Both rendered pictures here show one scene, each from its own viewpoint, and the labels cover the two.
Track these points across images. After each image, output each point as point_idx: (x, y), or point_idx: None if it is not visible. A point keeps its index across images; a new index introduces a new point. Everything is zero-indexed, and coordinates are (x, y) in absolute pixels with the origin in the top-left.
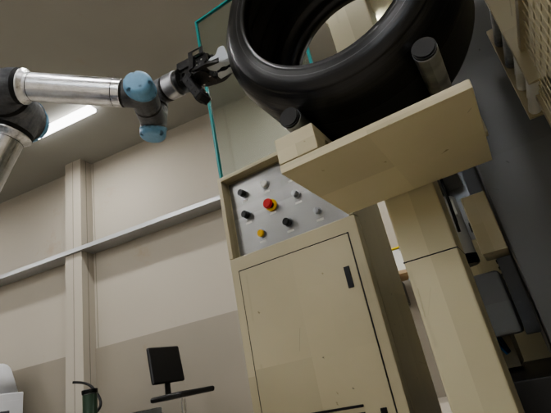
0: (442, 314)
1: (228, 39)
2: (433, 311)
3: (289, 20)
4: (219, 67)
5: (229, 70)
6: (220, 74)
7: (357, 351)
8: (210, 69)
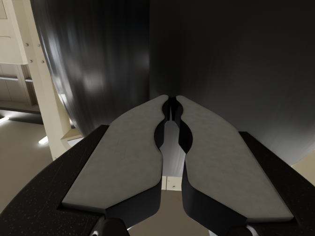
0: None
1: (42, 37)
2: None
3: None
4: (145, 143)
5: (203, 124)
6: (215, 180)
7: None
8: (103, 195)
